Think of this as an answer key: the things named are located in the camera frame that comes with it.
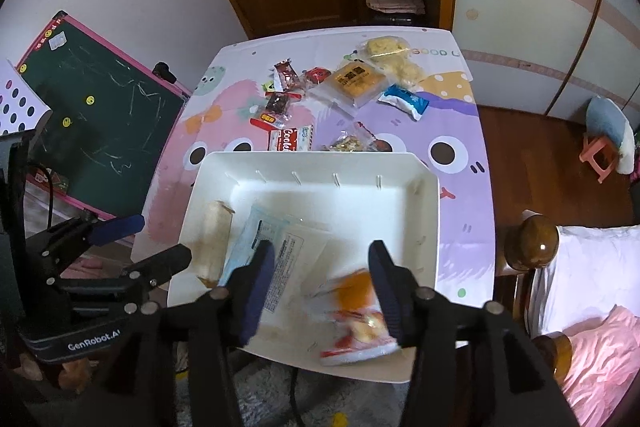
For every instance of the pink framed chalkboard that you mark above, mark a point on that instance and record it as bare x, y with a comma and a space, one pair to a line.
100, 117

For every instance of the brown biscuit packet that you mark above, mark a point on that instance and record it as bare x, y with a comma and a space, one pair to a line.
352, 82

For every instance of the white dotted paper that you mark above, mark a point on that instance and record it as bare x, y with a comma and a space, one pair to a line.
15, 102

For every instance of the white plastic tray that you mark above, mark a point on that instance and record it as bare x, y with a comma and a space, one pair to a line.
310, 197

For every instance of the clear rice cracker packet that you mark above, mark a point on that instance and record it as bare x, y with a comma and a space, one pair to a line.
406, 69
385, 46

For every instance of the red yellow snack packet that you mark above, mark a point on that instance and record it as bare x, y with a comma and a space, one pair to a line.
265, 121

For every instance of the pink plastic stool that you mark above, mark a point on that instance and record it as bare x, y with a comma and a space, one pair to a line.
597, 154

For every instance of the pale striped wardrobe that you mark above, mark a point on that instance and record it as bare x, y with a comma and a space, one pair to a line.
525, 7

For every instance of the small red snack packet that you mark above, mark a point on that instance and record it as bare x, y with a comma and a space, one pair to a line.
316, 75

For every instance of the light blue white packet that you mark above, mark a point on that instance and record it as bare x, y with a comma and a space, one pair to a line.
295, 257

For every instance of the cartoon printed tablecloth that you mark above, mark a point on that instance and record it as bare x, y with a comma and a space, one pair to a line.
450, 187

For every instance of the grey fluffy rug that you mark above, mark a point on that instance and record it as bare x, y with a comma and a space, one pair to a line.
360, 392

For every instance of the dark red chocolate packet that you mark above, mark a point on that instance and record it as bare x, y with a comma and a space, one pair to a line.
279, 103
287, 76

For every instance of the pink blanket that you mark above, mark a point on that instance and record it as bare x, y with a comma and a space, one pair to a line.
610, 357

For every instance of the small green candy packet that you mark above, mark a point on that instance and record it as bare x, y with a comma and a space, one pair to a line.
268, 85

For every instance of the wooden bed frame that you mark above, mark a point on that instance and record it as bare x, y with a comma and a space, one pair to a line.
532, 242

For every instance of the small pink stool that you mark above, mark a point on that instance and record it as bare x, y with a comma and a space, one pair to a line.
605, 119

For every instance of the white pillow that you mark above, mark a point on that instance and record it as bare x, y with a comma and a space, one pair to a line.
590, 267

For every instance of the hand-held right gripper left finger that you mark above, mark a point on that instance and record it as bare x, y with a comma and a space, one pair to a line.
257, 287

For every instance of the clear mixed nuts packet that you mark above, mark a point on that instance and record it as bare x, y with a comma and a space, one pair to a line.
350, 141

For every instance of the beige bread packet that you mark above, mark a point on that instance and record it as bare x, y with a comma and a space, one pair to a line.
215, 237

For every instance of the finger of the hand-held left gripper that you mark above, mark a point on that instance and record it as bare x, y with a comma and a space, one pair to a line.
165, 259
117, 227

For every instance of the red white snack box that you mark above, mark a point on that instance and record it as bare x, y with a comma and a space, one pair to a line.
290, 140

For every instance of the blue white candy packet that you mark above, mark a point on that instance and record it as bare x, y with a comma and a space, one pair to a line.
405, 101

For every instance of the orange red snack packet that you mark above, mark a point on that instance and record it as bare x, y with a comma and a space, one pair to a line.
355, 322

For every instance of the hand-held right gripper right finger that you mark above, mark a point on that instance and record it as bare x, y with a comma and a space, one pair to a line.
387, 297

